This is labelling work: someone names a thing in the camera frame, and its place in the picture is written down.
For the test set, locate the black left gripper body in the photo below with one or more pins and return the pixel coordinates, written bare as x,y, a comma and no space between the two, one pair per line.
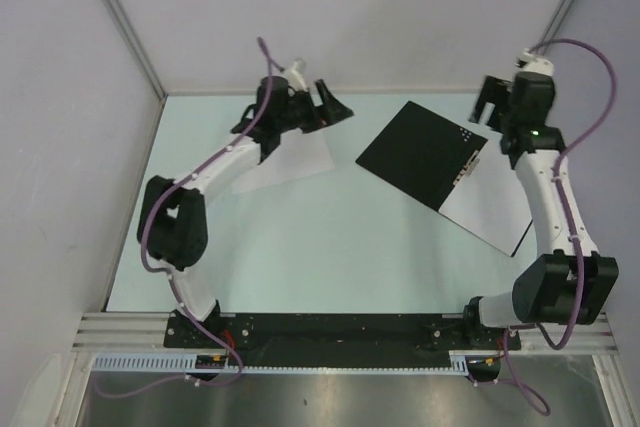
299,115

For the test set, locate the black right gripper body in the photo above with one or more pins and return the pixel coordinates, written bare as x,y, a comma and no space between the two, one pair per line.
549,95

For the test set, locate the white paper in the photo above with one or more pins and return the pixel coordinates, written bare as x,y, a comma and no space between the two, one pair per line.
298,156
489,202

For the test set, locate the red and black file folder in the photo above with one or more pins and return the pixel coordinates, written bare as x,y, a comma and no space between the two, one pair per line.
422,154

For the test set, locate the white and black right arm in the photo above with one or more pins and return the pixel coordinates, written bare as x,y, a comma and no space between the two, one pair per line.
569,281

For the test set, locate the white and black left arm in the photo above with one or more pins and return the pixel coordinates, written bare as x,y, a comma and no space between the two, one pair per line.
172,230

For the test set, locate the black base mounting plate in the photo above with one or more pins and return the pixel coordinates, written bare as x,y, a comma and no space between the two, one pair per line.
385,341

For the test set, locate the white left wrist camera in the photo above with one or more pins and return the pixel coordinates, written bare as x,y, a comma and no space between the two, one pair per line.
294,74

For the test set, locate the aluminium front frame rail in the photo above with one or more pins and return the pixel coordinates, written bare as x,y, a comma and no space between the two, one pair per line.
145,332

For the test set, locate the aluminium left corner post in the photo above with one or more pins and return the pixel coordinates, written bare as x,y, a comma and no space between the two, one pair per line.
133,43

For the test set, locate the light blue slotted cable duct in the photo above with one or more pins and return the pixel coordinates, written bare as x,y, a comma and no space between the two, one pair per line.
196,364

